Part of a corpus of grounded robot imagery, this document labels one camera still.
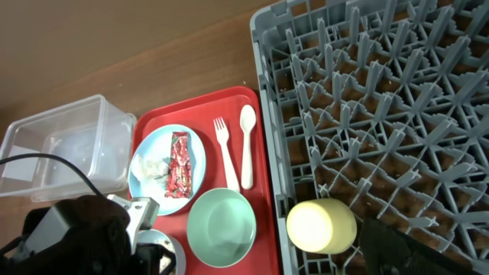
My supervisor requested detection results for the green bowl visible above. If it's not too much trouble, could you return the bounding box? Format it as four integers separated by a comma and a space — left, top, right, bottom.
186, 188, 257, 268

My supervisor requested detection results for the large light blue plate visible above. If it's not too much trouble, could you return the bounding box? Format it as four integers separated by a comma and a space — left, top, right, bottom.
128, 125, 206, 215

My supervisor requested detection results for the grey dishwasher rack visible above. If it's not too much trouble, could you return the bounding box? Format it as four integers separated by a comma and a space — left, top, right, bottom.
250, 0, 488, 274

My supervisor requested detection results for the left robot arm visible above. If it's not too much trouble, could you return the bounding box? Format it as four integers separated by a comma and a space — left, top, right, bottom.
1, 195, 177, 274

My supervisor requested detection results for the white plastic fork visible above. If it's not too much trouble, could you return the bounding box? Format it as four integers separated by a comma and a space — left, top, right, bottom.
213, 117, 240, 193

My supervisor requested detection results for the red snack wrapper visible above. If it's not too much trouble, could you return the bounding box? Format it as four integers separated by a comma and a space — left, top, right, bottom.
166, 131, 192, 199

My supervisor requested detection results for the red serving tray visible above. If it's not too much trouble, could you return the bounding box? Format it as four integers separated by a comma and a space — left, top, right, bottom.
131, 86, 281, 274

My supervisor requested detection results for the small light blue bowl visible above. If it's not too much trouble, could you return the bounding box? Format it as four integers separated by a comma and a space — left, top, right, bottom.
138, 229, 186, 275

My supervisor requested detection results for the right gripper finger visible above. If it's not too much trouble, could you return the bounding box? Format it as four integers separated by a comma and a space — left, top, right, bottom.
359, 218, 484, 275

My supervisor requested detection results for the yellow cup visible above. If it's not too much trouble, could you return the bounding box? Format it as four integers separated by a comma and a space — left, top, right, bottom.
286, 198, 358, 254

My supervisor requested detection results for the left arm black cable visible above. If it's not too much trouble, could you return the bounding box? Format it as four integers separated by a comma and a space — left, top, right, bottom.
0, 153, 105, 199

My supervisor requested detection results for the clear plastic bin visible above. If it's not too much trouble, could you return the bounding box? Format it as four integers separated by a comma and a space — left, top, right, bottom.
1, 95, 136, 202

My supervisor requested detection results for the white plastic spoon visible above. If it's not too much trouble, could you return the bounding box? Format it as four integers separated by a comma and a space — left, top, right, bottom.
240, 105, 257, 189

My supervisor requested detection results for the white tissue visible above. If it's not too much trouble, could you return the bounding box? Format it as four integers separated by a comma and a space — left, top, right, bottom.
131, 155, 169, 181

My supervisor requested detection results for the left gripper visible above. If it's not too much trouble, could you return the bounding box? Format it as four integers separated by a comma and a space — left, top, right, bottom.
129, 244, 176, 275

